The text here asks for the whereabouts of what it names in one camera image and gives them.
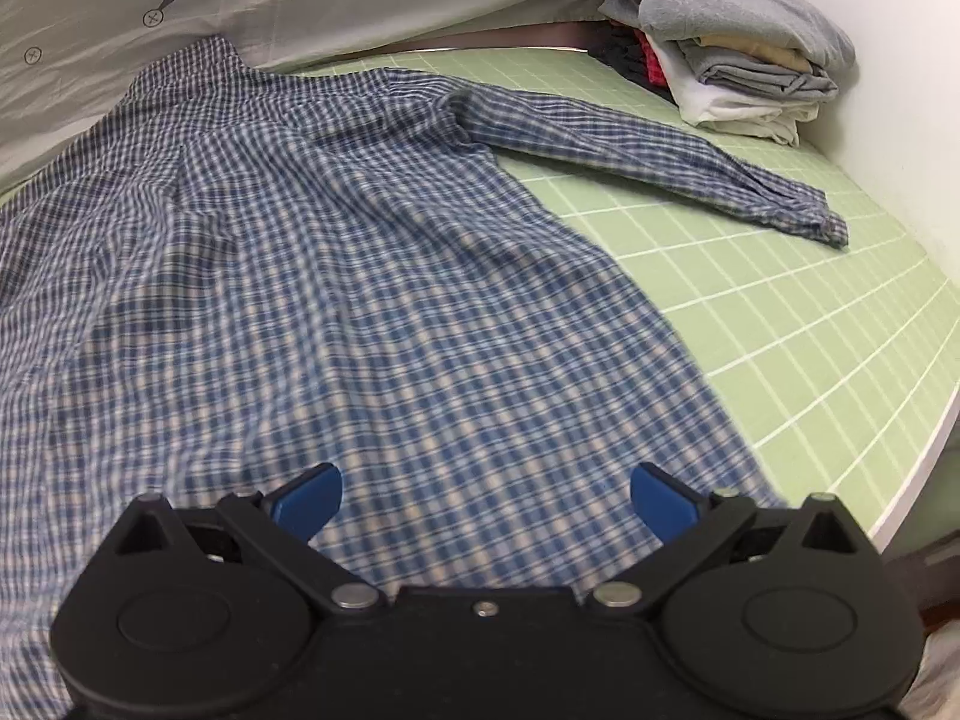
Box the white folded garment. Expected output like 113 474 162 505
651 34 820 147

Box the white carrot print curtain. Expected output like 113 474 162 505
0 0 758 200

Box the light grey folded garment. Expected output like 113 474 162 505
589 0 857 70

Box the red checked folded garment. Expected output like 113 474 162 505
634 28 668 87

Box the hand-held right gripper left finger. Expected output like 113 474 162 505
109 461 391 616

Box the blue plaid shirt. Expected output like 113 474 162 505
0 34 850 720

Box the dark grey folded garment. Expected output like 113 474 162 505
679 45 839 102

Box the green grid mat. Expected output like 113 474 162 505
289 45 960 533

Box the cream folded garment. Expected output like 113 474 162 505
694 34 815 68

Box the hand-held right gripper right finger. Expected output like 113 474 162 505
581 461 875 620

